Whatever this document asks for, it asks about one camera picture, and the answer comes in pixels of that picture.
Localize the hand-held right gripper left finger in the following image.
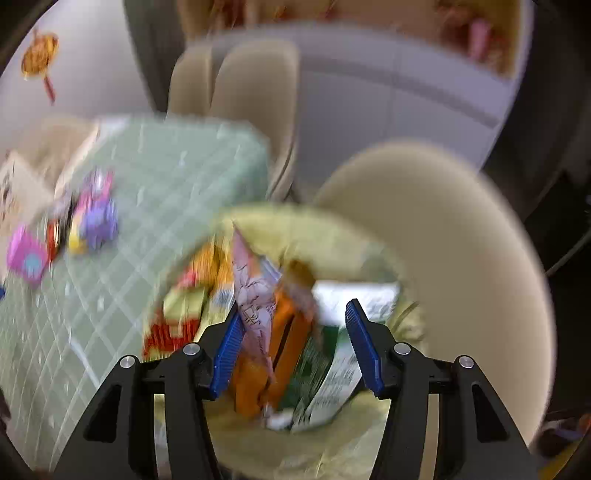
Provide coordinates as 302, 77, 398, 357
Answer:
53, 313, 244, 480

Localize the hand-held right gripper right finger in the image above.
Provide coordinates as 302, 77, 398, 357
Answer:
345, 299, 539, 480

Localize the pink long wrapper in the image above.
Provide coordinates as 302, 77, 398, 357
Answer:
230, 228, 281, 384

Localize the yellow plastic bin liner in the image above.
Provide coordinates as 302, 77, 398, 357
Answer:
152, 203, 432, 480

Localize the pile of snack packets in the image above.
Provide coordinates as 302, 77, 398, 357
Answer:
46, 168, 116, 259

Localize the green white carton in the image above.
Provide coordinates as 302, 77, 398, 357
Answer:
291, 323, 366, 431

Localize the orange snack packet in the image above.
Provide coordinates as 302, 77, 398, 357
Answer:
233, 286, 311, 418

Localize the beige chair with cushion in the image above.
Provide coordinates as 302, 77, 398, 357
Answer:
314, 141, 557, 460

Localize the green checked tablecloth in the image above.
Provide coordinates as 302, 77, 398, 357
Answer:
0, 117, 271, 467

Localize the purple plastic toy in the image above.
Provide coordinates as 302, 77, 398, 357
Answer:
81, 203, 120, 251

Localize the pink toy bin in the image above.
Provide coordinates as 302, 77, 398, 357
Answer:
7, 225, 50, 289

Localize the white sideboard cabinet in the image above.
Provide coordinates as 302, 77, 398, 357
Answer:
185, 32, 505, 172

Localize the beige dining chair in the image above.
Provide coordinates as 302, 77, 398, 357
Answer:
168, 46, 218, 121
210, 39, 301, 200

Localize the printed mesh food cover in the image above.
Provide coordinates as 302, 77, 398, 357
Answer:
0, 115, 100, 236

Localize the dark glass cabinet door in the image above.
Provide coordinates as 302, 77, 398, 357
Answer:
122, 0, 185, 116

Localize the pink wrapped bouquet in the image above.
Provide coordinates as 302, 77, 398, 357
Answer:
434, 0, 509, 75

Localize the red gold wall ornament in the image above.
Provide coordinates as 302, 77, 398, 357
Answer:
21, 30, 61, 106

